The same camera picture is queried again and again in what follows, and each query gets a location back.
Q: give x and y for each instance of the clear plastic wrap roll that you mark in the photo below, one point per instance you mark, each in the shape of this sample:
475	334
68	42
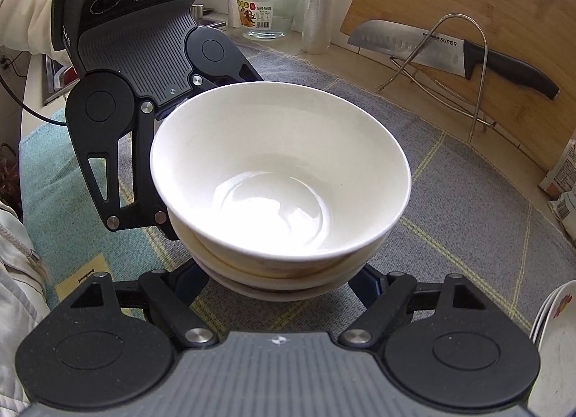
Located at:
319	3

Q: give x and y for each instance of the white bag with orange print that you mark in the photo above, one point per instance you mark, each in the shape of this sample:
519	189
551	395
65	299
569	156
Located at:
562	174

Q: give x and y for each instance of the grey checked table mat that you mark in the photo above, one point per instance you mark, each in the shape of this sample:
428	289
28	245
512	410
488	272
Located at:
450	201

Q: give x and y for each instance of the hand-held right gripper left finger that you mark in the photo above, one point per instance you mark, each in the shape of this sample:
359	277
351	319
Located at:
189	284

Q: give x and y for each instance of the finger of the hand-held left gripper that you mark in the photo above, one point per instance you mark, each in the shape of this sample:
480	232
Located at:
144	174
249	72

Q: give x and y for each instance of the plain white bowl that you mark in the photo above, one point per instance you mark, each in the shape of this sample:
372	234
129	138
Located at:
364	257
279	151

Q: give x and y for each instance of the person's left forearm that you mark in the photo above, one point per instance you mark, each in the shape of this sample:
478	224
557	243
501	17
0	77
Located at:
22	3

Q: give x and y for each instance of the brown wiry object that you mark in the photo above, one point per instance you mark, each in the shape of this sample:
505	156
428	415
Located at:
8	178

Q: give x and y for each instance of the person's white jacket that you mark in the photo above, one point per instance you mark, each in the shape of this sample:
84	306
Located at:
18	309

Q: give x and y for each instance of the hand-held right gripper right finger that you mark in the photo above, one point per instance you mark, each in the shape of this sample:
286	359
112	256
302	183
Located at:
364	286

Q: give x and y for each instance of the white bag with blue print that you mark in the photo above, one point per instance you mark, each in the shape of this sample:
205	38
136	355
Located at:
567	214

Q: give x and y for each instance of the large glass jar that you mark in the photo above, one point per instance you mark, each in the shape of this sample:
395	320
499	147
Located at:
265	3

